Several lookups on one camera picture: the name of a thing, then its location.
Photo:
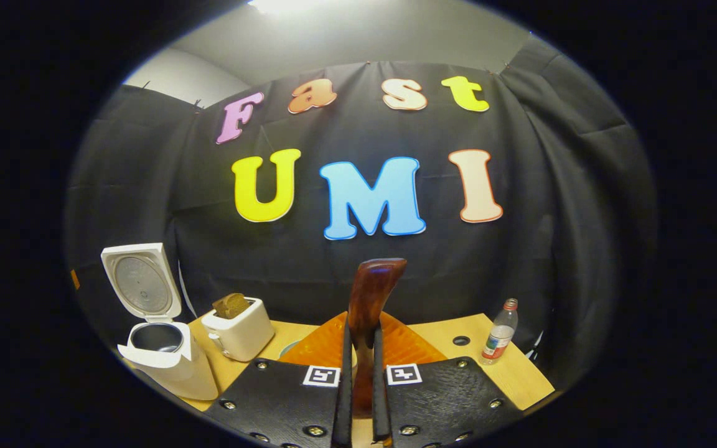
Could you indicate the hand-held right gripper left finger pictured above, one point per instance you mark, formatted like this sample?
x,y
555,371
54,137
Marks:
x,y
284,404

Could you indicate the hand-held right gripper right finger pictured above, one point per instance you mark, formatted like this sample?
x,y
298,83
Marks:
x,y
445,404

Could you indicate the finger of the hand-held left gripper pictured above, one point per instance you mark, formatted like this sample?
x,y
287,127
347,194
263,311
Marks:
x,y
75,279

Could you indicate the white rice cooker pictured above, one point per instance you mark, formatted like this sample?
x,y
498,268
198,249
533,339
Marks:
x,y
178,373

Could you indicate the brown wooden spoon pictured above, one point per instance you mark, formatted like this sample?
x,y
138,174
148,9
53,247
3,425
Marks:
x,y
372,292

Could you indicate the black table grommet hole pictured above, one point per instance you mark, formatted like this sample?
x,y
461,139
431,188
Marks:
x,y
461,341

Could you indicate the white toaster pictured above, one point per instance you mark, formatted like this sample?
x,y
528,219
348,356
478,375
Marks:
x,y
243,339

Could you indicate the clear plastic bottle red cap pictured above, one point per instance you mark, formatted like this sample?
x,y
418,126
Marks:
x,y
498,339

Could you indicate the black backdrop cloth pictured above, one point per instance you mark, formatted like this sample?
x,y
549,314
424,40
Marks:
x,y
551,218

